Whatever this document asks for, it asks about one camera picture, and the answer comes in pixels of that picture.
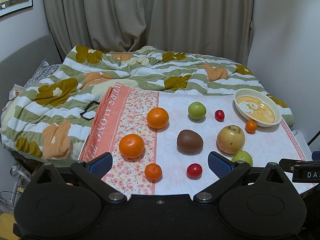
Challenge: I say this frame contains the black eyeglasses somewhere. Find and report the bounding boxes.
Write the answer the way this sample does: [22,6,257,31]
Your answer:
[80,100,100,121]

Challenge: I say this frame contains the cream bowl yellow cartoon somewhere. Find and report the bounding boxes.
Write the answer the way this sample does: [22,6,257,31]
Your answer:
[234,88,281,127]

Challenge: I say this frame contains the cherry tomato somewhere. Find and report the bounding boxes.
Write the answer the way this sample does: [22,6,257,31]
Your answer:
[186,163,203,179]
[215,110,225,122]

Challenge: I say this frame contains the pink floral tablecloth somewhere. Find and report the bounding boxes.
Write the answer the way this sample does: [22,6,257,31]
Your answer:
[78,82,316,196]

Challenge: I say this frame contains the grey patterned pillow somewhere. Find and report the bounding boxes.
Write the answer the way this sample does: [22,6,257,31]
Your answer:
[24,59,60,88]

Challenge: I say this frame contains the green apple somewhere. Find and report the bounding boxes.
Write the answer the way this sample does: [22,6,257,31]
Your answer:
[188,102,207,120]
[232,151,253,166]

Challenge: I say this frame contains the beige curtain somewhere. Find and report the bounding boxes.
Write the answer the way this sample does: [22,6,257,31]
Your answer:
[43,0,254,64]

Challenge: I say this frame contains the yellow red apple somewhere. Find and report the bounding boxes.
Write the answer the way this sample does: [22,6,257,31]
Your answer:
[216,125,245,154]

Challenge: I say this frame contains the small card box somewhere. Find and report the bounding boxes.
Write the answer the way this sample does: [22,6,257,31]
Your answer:
[9,84,26,101]

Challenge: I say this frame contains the green striped floral blanket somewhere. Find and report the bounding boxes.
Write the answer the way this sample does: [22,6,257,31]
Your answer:
[0,45,295,161]

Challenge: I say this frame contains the brown kiwi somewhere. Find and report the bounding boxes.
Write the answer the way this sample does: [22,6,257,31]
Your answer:
[177,129,203,153]

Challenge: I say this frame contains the large orange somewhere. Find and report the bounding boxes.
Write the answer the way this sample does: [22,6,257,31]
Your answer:
[119,134,144,159]
[146,107,169,129]

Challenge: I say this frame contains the small mandarin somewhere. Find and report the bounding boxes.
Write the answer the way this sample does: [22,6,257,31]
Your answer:
[245,120,257,134]
[144,163,162,181]

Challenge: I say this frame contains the grey sofa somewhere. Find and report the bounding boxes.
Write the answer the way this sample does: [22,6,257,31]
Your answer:
[0,34,62,108]

